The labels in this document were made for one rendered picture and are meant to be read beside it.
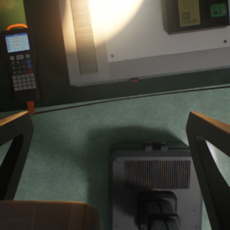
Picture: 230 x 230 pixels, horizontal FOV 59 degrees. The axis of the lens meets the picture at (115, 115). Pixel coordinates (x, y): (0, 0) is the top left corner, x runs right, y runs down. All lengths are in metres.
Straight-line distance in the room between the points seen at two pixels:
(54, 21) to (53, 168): 1.05
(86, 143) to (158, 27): 1.02
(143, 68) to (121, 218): 0.94
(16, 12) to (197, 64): 0.49
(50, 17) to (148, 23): 0.28
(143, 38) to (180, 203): 0.97
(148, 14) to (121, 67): 0.13
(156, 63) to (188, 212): 0.97
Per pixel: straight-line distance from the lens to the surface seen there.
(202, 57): 0.52
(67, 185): 1.49
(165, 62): 0.49
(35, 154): 1.48
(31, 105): 0.61
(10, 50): 0.63
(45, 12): 0.65
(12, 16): 0.68
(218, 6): 0.54
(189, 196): 1.26
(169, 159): 1.15
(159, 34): 0.50
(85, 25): 0.50
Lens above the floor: 1.33
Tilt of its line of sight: 85 degrees down
